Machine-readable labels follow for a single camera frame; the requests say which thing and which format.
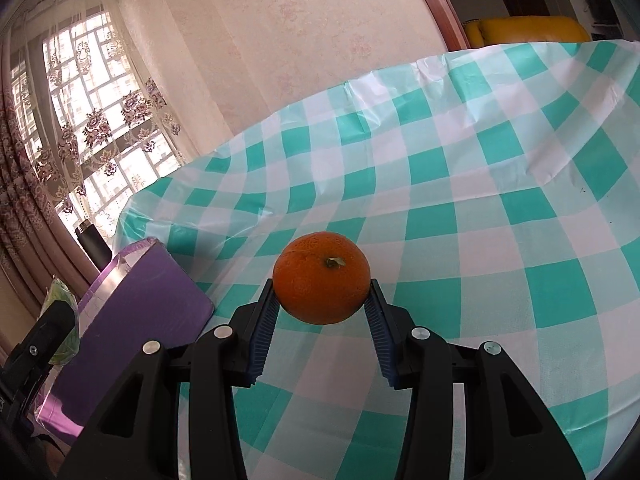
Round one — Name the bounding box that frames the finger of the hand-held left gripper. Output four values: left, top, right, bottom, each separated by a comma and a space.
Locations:
0, 300, 77, 398

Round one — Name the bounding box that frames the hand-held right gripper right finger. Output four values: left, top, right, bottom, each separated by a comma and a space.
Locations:
364, 280, 587, 480

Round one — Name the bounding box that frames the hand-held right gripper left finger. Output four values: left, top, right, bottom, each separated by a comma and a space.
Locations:
59, 280, 281, 480

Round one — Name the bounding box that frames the orange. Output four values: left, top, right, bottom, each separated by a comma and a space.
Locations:
272, 231, 372, 325

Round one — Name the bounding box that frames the purple box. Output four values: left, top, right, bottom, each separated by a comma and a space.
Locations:
35, 240, 214, 437

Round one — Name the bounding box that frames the black bottle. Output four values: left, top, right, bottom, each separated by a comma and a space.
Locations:
74, 221, 112, 272

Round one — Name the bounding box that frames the green white checked tablecloth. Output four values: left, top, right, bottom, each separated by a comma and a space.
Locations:
114, 39, 640, 480

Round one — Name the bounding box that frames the sheer floral lace curtain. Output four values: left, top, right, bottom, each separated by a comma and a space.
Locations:
0, 0, 184, 311

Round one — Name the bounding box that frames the yellow sofa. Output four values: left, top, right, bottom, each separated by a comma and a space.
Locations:
462, 16, 592, 50

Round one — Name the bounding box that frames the pink door frame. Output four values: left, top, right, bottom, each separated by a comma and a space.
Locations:
399, 0, 472, 52

